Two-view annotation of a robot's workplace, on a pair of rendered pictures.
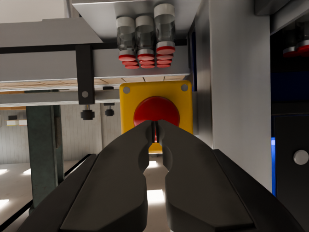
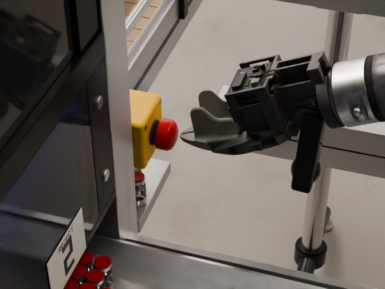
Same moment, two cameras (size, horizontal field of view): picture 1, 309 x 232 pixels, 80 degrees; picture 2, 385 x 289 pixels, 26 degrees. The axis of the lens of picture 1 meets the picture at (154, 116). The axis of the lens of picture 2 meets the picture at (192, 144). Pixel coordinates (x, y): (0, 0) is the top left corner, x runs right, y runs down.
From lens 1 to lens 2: 1.03 m
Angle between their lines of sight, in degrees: 78
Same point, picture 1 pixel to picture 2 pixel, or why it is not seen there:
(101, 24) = not seen: hidden behind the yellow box
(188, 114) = (145, 148)
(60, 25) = not seen: hidden behind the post
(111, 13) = (148, 174)
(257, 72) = (122, 206)
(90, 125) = not seen: outside the picture
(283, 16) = (129, 246)
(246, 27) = (127, 226)
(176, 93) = (148, 156)
